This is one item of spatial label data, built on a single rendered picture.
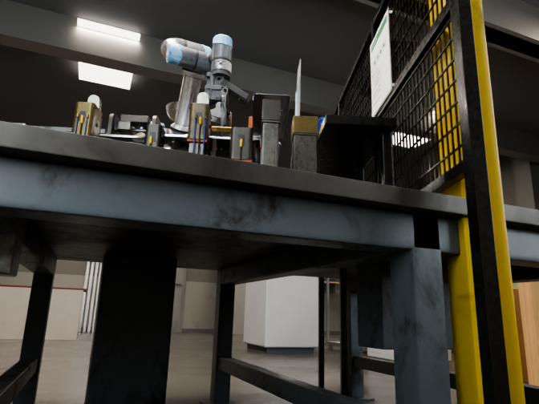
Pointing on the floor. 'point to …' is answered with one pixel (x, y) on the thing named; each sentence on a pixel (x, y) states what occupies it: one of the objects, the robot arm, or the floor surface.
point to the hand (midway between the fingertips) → (224, 125)
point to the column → (131, 331)
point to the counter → (66, 295)
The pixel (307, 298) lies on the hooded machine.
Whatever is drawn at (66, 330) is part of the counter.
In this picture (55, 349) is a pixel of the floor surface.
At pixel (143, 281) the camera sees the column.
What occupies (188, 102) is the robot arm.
